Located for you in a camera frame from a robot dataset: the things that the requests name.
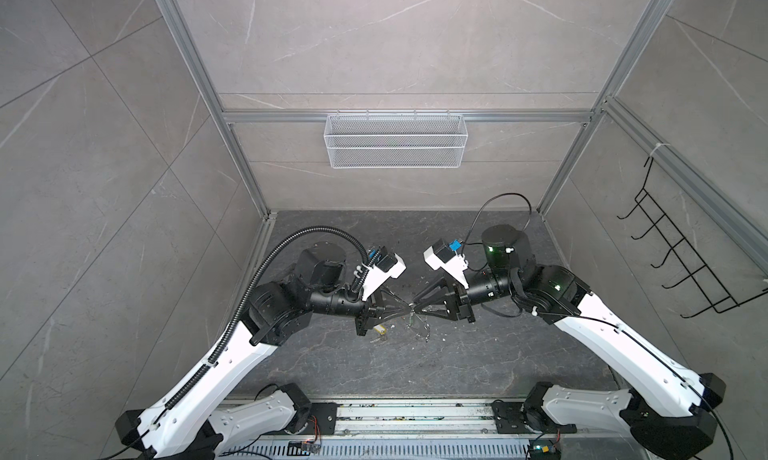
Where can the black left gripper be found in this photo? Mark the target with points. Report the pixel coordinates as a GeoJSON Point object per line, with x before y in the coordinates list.
{"type": "Point", "coordinates": [374, 314]}

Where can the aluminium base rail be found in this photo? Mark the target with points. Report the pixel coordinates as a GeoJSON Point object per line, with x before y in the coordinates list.
{"type": "Point", "coordinates": [385, 428]}

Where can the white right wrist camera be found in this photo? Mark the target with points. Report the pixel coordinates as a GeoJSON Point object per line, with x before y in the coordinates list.
{"type": "Point", "coordinates": [445, 256]}

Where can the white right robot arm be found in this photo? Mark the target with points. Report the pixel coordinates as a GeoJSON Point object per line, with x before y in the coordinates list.
{"type": "Point", "coordinates": [667, 408]}

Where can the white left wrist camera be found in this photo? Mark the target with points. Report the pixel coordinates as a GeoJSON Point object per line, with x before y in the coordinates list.
{"type": "Point", "coordinates": [385, 265]}

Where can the aluminium frame profiles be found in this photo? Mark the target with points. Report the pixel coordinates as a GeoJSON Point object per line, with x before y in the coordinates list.
{"type": "Point", "coordinates": [628, 137]}

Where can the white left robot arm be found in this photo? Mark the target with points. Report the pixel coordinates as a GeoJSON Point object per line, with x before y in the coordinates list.
{"type": "Point", "coordinates": [191, 422]}

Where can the black wire hook rack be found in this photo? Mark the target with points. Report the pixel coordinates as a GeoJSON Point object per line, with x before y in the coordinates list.
{"type": "Point", "coordinates": [677, 245]}

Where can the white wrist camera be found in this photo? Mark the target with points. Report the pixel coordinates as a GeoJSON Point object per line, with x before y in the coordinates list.
{"type": "Point", "coordinates": [385, 265]}
{"type": "Point", "coordinates": [445, 256]}

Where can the white wire mesh basket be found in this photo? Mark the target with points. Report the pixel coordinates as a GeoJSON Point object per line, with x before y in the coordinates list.
{"type": "Point", "coordinates": [358, 141]}

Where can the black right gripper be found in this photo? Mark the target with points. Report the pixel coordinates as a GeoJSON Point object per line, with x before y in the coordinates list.
{"type": "Point", "coordinates": [459, 302]}

